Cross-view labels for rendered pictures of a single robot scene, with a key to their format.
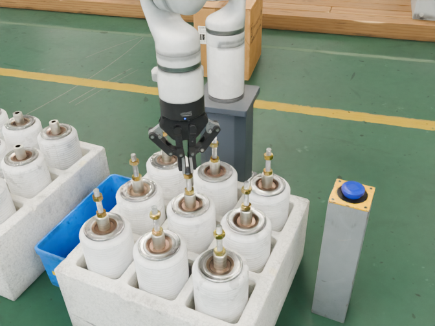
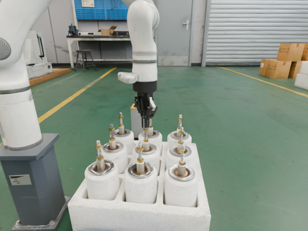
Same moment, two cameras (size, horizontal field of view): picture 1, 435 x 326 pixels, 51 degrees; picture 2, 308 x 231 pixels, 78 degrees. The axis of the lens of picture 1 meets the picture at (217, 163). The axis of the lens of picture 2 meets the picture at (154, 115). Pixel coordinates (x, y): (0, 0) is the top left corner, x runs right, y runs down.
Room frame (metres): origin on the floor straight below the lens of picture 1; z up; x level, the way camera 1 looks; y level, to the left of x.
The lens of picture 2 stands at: (0.85, 0.61, 0.60)
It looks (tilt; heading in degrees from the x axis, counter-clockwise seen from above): 21 degrees down; 250
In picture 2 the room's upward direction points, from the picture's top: straight up
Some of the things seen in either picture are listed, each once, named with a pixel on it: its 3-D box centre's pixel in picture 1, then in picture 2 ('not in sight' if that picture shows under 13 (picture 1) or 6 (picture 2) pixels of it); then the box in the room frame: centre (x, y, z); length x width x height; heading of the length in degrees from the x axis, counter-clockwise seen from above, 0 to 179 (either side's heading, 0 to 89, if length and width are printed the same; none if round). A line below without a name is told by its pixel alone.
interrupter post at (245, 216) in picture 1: (246, 215); (150, 131); (0.63, -0.05, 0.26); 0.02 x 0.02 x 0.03
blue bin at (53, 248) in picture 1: (98, 230); not in sight; (0.82, 0.30, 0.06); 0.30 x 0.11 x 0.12; 155
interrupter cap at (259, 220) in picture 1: (246, 220); (150, 134); (0.63, -0.05, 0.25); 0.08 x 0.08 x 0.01
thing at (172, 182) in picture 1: (170, 191); (104, 191); (0.84, 0.11, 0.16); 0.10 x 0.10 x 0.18
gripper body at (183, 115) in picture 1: (182, 114); (145, 92); (0.68, 0.06, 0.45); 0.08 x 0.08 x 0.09
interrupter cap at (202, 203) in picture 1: (190, 204); (145, 149); (0.68, 0.06, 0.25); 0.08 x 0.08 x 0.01
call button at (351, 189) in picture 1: (352, 191); not in sight; (0.62, -0.24, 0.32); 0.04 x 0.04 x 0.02
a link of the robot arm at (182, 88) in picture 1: (178, 71); (139, 69); (0.70, 0.06, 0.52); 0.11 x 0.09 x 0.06; 8
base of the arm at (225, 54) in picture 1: (225, 63); (19, 118); (1.05, -0.03, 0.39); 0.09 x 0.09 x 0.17; 71
